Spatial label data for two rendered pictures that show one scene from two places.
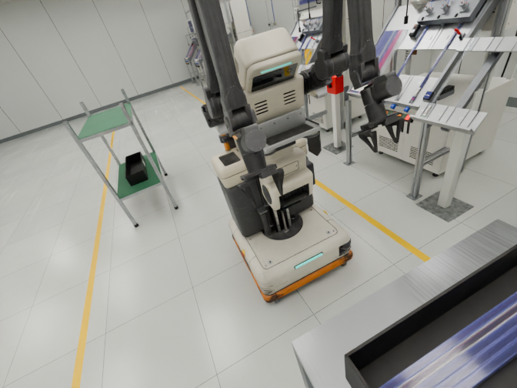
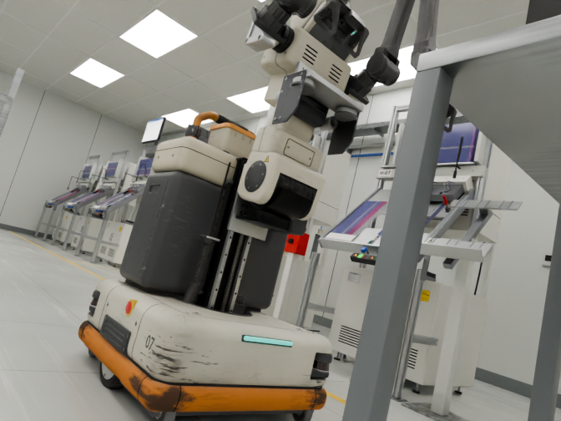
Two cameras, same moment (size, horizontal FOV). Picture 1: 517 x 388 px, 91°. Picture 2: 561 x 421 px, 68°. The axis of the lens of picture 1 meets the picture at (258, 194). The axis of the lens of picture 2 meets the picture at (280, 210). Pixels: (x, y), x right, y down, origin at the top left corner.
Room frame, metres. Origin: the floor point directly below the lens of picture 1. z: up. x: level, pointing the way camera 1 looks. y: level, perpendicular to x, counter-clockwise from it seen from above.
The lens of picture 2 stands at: (-0.17, 0.38, 0.43)
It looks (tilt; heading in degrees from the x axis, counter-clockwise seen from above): 9 degrees up; 336
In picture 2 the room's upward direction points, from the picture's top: 14 degrees clockwise
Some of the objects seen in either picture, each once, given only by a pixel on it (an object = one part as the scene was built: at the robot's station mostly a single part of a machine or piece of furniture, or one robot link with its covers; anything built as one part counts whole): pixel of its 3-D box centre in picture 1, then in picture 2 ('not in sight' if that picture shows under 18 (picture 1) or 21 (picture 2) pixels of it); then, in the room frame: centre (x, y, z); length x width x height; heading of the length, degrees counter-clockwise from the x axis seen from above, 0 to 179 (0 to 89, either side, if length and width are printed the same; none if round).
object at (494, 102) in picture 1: (431, 122); (406, 327); (1.97, -1.67, 0.31); 0.70 x 0.65 x 0.62; 16
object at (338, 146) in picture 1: (336, 114); (285, 284); (2.53, -1.02, 0.39); 0.24 x 0.24 x 0.78; 16
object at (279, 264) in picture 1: (284, 236); (203, 340); (1.24, -0.09, 0.16); 0.67 x 0.64 x 0.25; 14
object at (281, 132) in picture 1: (285, 142); (317, 108); (0.96, -0.17, 0.98); 0.28 x 0.16 x 0.22; 104
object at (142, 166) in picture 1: (135, 167); not in sight; (2.56, 1.18, 0.41); 0.57 x 0.17 x 0.11; 16
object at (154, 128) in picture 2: not in sight; (155, 132); (6.44, -0.21, 2.10); 0.58 x 0.14 x 0.41; 16
